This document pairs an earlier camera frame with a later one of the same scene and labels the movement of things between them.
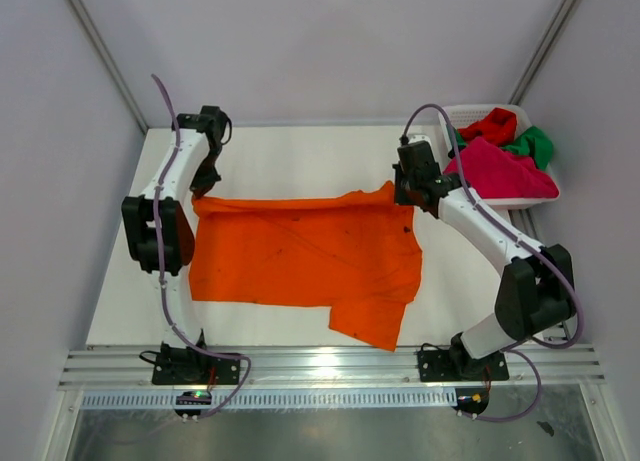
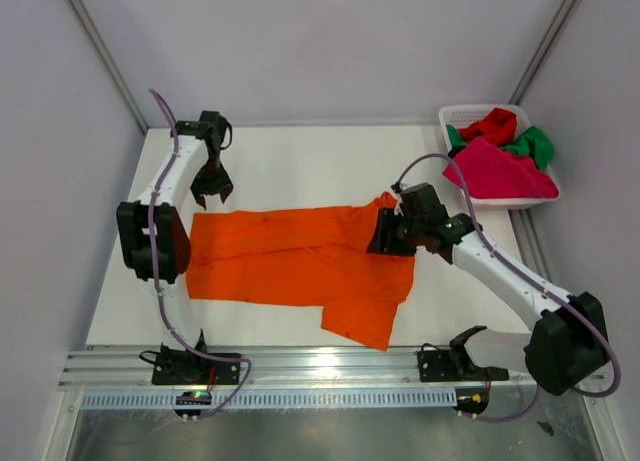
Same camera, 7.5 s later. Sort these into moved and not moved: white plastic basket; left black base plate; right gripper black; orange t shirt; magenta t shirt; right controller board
Moved: orange t shirt; right gripper black
Not moved: magenta t shirt; right controller board; white plastic basket; left black base plate
